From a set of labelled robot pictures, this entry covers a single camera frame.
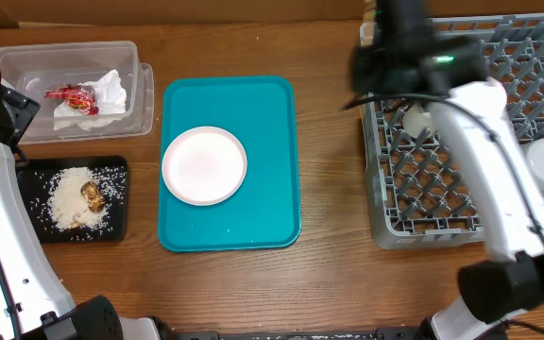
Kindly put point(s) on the pile of white rice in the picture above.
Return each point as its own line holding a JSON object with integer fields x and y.
{"x": 58, "y": 203}

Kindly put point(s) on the white cup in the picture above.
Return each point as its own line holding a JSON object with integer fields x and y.
{"x": 416, "y": 119}

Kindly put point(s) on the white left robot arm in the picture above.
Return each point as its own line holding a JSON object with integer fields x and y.
{"x": 33, "y": 302}

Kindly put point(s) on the large white plate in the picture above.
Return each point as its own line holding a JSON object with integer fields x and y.
{"x": 204, "y": 166}

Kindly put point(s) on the clear plastic waste bin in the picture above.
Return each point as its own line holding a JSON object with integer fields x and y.
{"x": 34, "y": 70}

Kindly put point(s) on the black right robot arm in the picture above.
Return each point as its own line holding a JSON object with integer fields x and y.
{"x": 492, "y": 294}

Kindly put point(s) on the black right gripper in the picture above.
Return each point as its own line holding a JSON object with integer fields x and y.
{"x": 396, "y": 24}

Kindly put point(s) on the grey dishwasher rack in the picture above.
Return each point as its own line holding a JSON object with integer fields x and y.
{"x": 416, "y": 195}

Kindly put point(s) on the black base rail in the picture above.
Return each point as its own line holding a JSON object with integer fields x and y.
{"x": 383, "y": 333}

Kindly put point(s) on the black food waste tray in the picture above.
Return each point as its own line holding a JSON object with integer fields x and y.
{"x": 45, "y": 235}

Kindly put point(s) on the small white plate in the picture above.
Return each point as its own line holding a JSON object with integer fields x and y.
{"x": 496, "y": 95}

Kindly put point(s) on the wooden chopstick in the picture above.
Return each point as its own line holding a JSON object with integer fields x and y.
{"x": 369, "y": 21}

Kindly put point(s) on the brown food scrap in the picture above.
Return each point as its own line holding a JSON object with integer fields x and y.
{"x": 95, "y": 200}

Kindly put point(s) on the red snack wrapper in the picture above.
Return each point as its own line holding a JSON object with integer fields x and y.
{"x": 78, "y": 97}

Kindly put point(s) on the teal serving tray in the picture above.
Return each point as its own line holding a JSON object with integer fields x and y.
{"x": 265, "y": 211}

